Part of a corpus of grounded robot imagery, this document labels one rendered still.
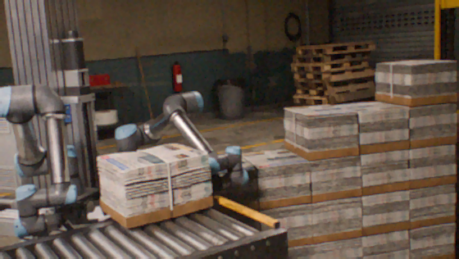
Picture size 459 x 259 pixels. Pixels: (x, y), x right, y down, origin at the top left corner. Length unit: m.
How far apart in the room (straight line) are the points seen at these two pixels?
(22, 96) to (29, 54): 0.62
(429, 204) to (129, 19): 7.22
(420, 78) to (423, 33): 7.30
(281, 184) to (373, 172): 0.52
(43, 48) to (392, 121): 1.83
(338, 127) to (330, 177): 0.27
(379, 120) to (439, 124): 0.36
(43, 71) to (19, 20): 0.28
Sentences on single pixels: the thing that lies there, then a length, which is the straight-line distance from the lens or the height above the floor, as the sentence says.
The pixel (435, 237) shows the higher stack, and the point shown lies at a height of 0.30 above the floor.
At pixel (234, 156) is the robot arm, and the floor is 0.94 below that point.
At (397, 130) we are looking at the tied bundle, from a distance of 2.90.
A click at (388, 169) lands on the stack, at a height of 0.73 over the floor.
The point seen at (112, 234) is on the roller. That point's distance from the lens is 1.98.
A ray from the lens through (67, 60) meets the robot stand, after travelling 2.64.
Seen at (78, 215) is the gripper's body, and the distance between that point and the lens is 2.13.
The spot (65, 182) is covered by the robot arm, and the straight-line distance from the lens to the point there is 2.05.
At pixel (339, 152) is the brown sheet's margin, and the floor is 0.86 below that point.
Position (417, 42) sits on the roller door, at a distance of 10.33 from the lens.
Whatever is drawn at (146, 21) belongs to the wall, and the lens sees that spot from 9.54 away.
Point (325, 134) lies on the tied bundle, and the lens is 2.71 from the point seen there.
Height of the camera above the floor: 1.47
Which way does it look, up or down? 10 degrees down
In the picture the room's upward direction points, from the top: 4 degrees counter-clockwise
